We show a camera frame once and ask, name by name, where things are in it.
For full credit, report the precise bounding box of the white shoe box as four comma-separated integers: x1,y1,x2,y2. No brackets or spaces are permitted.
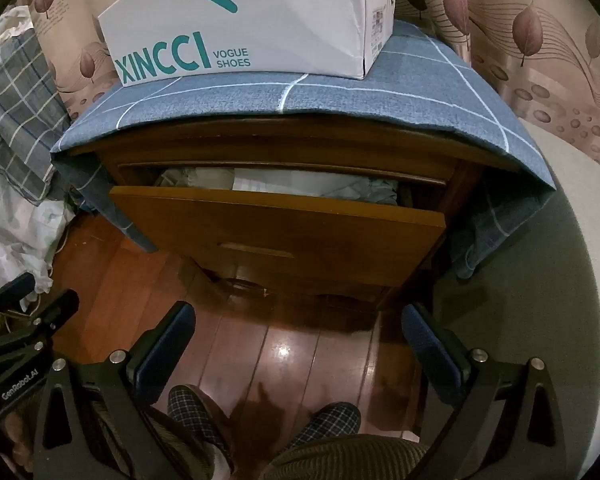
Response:
97,0,397,89

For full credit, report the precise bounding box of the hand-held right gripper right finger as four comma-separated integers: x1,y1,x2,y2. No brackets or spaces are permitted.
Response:
401,303,568,480

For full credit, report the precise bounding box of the person's left corduroy trouser leg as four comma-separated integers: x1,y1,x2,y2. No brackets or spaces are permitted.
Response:
94,400,231,480

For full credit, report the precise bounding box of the grey-green bed cover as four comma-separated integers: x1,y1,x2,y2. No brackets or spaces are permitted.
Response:
430,119,600,463

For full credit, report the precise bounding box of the plaid slipper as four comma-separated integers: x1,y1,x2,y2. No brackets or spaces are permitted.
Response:
167,385,232,467
280,401,362,461

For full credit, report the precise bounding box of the blue checked cloth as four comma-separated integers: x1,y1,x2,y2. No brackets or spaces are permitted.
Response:
50,20,557,281

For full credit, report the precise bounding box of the wooden nightstand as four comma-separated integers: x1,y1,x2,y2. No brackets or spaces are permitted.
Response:
80,119,521,322

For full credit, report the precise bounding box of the leaf pattern curtain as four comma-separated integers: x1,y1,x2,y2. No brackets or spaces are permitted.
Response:
25,0,600,181

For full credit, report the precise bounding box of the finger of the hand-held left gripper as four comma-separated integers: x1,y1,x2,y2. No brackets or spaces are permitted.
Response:
0,289,80,356
0,272,37,317

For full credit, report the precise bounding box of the grey plaid pillow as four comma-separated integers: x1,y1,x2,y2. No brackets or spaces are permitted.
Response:
0,29,74,207

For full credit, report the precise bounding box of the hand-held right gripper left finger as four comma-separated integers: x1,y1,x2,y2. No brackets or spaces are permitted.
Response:
32,301,197,480

